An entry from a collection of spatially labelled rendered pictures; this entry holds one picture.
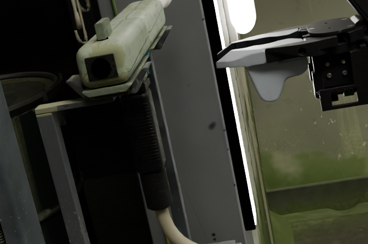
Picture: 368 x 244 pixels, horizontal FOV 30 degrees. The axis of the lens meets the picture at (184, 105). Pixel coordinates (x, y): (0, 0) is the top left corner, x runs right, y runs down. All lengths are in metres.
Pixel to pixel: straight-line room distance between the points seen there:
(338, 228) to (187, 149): 1.42
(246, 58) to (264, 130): 2.06
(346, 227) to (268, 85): 1.94
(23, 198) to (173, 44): 0.50
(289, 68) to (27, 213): 0.35
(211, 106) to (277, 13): 1.70
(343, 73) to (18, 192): 0.38
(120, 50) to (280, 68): 0.18
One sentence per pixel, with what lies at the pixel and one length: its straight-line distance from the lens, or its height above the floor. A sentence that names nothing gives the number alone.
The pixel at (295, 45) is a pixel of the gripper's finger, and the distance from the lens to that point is 0.69.
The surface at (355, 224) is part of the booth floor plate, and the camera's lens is 2.64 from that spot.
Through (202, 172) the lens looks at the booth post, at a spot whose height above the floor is 0.78.
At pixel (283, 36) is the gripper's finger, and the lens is 0.75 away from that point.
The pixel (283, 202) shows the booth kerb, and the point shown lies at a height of 0.11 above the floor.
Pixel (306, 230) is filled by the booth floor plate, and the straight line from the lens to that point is 2.64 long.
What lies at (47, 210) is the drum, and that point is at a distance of 1.80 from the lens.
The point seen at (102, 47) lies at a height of 1.14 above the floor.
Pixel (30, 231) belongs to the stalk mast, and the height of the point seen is 0.93.
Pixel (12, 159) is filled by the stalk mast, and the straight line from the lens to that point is 0.81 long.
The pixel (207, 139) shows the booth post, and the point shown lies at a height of 0.84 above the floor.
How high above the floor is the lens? 1.24
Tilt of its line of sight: 15 degrees down
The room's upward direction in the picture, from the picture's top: 12 degrees counter-clockwise
